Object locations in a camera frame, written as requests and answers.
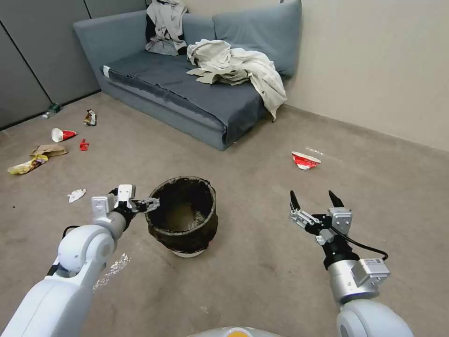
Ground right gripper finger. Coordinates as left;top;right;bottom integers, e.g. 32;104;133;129
288;190;321;229
328;190;347;211

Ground black bin liner bag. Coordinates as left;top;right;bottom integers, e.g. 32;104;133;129
145;176;219;255

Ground white trash can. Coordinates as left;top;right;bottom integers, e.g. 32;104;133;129
171;245;210;259

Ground white crumpled tissue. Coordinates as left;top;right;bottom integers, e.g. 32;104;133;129
67;188;87;204

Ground crushed red paper bowl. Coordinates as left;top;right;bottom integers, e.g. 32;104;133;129
290;151;322;171

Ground clear plastic film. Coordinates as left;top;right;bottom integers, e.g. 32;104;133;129
92;252;132;293

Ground brown paper bag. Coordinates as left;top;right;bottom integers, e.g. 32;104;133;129
29;144;69;158

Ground red and white paper cup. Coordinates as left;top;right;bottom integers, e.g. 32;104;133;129
51;127;78;143

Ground blue-grey sofa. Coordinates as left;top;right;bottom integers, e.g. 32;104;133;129
72;0;303;152

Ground yellow snack wrapper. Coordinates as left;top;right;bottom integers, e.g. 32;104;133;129
7;154;49;176

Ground dark grey seat cover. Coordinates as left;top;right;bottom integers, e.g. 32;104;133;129
99;51;271;145

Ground clear plastic bottle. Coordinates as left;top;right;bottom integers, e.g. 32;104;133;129
42;102;61;120

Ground white robot front shell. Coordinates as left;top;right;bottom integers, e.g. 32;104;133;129
185;325;271;337

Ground white crumpled shirt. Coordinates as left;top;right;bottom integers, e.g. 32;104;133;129
227;47;288;121

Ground beige crumpled trousers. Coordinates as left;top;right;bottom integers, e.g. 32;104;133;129
185;39;250;86

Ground small blue-grey back cushion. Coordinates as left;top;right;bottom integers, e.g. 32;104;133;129
181;13;217;58

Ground beige and black jacket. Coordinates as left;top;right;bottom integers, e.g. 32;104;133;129
145;0;189;57

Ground large blue-grey back cushion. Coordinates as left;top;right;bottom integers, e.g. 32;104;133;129
213;0;303;79

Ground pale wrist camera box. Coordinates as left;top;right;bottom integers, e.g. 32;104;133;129
327;206;353;235
117;183;137;203

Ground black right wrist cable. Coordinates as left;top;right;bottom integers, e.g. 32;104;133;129
342;233;389;263

